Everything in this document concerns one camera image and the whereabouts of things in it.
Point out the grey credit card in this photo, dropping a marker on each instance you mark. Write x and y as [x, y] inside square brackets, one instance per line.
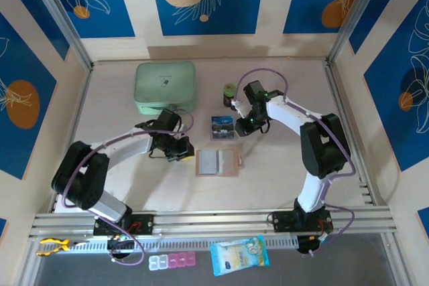
[207, 162]

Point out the blue credit card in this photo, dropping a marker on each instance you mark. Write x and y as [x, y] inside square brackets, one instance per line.
[221, 122]

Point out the tan leather card holder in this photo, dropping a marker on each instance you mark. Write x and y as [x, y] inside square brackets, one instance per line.
[229, 162]

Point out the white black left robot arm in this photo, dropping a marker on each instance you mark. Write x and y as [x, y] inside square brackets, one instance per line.
[130, 147]

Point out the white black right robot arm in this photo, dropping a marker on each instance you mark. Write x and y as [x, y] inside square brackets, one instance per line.
[288, 115]

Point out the green supplement bottle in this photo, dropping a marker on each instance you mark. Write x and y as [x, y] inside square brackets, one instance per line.
[229, 93]

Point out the mint green zip pouch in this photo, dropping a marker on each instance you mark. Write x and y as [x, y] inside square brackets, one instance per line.
[164, 85]

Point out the clear pink pill organizer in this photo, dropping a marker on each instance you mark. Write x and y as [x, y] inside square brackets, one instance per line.
[171, 261]

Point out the blue wet wipes packet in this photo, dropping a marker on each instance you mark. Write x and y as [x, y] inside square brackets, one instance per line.
[239, 256]

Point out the yellow black pliers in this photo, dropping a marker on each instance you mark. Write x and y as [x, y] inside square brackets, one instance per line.
[53, 245]

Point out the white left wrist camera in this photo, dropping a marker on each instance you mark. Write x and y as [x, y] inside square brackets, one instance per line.
[180, 127]

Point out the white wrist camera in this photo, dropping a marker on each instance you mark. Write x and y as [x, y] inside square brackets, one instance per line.
[180, 127]
[240, 106]

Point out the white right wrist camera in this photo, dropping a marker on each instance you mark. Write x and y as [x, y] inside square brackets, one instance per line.
[240, 106]

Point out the aluminium front rail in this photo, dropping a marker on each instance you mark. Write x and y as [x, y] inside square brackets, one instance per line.
[207, 220]

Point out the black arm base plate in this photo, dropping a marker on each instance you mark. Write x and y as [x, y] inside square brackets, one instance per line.
[144, 224]
[285, 222]

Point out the aluminium side rail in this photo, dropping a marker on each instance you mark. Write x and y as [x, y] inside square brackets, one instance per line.
[352, 132]
[75, 125]

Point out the aluminium frame post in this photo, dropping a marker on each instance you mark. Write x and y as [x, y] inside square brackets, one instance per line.
[355, 11]
[57, 14]

